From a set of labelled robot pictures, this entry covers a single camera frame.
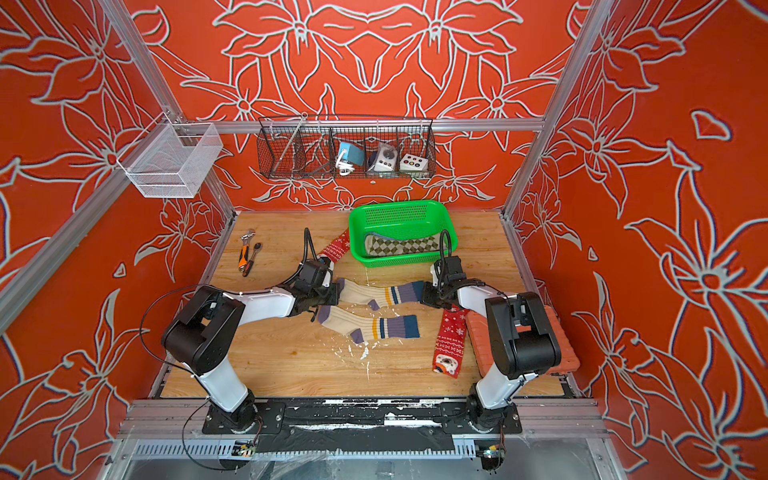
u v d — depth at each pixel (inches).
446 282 29.8
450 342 33.6
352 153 33.4
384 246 41.4
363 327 35.0
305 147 39.3
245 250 42.0
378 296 37.5
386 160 35.6
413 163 37.0
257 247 42.1
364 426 28.6
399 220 44.8
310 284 29.7
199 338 18.7
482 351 31.4
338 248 42.0
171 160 35.7
